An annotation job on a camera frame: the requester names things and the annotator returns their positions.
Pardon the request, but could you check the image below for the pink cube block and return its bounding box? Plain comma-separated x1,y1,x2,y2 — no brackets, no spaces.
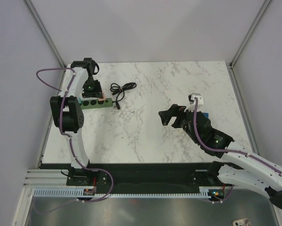
98,93,106,105

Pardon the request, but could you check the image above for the black coiled cable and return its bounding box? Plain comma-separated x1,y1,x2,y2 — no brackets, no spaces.
110,82,137,110

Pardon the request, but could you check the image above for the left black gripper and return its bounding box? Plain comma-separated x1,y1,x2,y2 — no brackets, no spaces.
81,76,103,99

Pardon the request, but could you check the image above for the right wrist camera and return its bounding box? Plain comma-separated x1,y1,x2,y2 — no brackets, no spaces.
184,93,204,112

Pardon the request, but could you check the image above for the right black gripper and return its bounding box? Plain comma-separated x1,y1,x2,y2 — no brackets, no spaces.
158,104,200,144

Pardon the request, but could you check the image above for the white cable duct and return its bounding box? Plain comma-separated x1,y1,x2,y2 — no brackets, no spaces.
33,187,226,198

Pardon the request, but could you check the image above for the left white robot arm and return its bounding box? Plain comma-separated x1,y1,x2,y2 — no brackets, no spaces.
50,58,104,186

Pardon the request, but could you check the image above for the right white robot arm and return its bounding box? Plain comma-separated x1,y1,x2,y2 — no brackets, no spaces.
158,104,282,210

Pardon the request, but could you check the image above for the green power strip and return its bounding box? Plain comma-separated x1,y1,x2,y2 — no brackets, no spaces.
80,98,113,110

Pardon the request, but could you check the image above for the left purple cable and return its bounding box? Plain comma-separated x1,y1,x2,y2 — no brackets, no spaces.
36,67,115,203

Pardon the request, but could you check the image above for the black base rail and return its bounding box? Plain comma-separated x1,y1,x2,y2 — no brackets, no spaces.
89,162,223,194

